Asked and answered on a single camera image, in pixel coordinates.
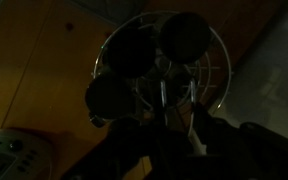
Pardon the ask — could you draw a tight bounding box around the silver two-slot toaster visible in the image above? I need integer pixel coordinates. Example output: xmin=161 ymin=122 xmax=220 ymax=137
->
xmin=0 ymin=129 xmax=52 ymax=180

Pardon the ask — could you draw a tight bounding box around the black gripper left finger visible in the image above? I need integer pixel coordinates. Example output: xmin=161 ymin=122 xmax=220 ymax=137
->
xmin=60 ymin=118 xmax=168 ymax=180

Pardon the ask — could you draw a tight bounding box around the black lidded spice jar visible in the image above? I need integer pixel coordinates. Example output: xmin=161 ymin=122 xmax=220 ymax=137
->
xmin=107 ymin=28 xmax=156 ymax=78
xmin=85 ymin=74 xmax=135 ymax=119
xmin=158 ymin=12 xmax=211 ymax=64

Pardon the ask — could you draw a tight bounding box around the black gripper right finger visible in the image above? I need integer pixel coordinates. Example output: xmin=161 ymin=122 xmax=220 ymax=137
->
xmin=192 ymin=103 xmax=288 ymax=180

